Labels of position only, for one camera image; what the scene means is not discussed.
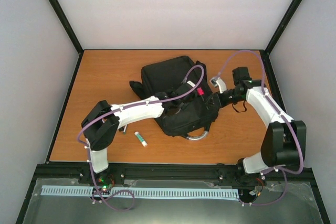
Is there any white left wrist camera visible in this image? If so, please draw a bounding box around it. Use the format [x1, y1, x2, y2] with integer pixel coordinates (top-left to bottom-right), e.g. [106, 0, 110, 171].
[186, 81, 195, 88]

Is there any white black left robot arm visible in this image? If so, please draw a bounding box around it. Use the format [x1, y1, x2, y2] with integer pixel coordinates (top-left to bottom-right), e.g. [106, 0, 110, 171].
[77, 81, 198, 184]

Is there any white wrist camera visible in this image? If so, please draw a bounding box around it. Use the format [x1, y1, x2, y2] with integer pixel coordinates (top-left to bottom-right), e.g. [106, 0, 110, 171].
[186, 81, 195, 88]
[210, 77, 227, 93]

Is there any black left frame post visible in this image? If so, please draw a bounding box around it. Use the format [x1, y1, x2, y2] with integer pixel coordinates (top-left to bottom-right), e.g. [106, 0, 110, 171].
[48, 0, 84, 56]

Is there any small green lit circuit board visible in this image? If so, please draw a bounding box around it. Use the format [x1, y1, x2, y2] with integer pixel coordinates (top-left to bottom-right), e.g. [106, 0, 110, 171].
[100, 178, 115, 191]

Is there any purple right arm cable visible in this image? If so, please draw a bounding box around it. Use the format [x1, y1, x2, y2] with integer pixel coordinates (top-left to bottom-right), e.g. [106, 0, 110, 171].
[217, 50, 305, 208]

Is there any white green glue stick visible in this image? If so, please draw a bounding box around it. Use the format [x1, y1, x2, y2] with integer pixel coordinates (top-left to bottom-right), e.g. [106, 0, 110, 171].
[134, 131, 148, 147]

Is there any black frame post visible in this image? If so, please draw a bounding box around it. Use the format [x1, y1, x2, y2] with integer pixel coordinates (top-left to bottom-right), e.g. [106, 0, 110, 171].
[48, 0, 84, 56]
[265, 0, 303, 57]

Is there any black right frame post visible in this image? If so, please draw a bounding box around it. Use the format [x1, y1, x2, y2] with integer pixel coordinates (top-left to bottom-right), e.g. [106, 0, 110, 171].
[265, 0, 303, 57]

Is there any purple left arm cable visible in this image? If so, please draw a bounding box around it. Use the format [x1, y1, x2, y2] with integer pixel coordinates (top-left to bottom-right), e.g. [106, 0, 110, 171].
[76, 65, 205, 146]

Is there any light blue cable duct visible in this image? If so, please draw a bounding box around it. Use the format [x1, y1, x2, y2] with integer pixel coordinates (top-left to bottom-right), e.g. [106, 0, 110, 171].
[40, 185, 239, 200]

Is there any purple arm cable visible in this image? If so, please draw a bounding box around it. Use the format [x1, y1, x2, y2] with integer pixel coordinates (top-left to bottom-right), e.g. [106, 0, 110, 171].
[217, 50, 305, 208]
[76, 65, 205, 146]

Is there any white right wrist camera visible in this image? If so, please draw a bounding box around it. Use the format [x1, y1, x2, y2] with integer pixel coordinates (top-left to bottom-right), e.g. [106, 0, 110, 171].
[210, 77, 227, 93]

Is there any black student backpack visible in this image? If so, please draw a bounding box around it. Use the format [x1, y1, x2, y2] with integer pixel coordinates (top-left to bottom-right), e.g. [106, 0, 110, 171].
[129, 56, 219, 141]

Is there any pink cap black highlighter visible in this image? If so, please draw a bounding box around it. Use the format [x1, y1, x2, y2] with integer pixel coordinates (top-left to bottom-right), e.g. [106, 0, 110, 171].
[196, 87, 205, 102]

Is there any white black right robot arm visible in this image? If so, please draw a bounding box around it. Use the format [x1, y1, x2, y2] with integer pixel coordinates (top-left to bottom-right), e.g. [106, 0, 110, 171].
[210, 67, 307, 175]

